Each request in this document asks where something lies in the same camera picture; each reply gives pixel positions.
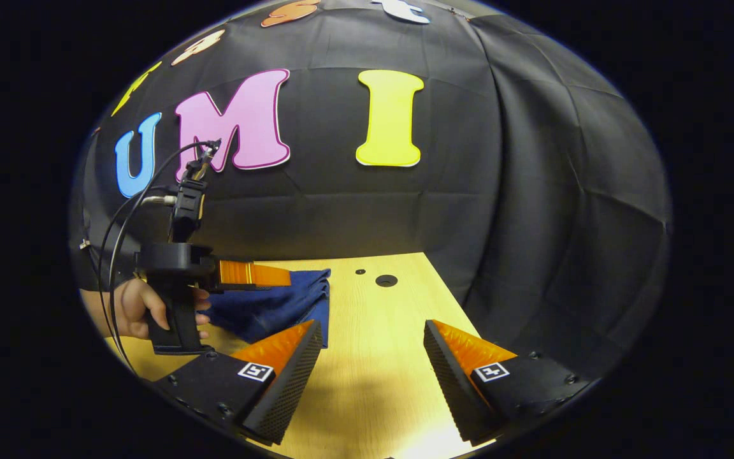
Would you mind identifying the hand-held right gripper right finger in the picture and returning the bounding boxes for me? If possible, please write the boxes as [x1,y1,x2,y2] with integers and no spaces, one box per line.
[423,319,591,446]

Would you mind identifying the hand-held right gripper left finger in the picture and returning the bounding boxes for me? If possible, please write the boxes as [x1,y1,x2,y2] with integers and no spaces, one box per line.
[150,319,323,446]

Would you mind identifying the blue jeans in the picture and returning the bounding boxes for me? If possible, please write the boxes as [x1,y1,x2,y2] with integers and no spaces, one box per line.
[200,268,331,348]

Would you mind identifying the black backdrop cloth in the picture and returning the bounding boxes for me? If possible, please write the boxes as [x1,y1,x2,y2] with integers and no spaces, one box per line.
[71,0,672,383]

